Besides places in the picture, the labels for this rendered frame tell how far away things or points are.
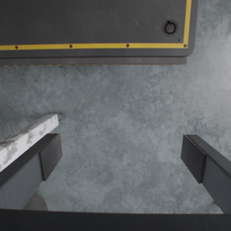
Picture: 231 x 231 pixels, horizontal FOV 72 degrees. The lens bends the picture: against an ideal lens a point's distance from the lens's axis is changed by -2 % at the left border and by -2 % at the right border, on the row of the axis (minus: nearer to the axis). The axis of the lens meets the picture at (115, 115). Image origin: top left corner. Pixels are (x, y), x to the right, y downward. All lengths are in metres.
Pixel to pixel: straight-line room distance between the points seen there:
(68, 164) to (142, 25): 0.79
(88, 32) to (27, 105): 0.57
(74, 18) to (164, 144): 0.71
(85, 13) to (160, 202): 1.02
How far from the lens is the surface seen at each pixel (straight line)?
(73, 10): 0.52
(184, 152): 0.17
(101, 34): 0.50
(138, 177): 0.99
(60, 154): 0.17
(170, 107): 0.86
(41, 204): 1.08
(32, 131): 0.60
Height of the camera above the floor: 0.80
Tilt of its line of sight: 75 degrees down
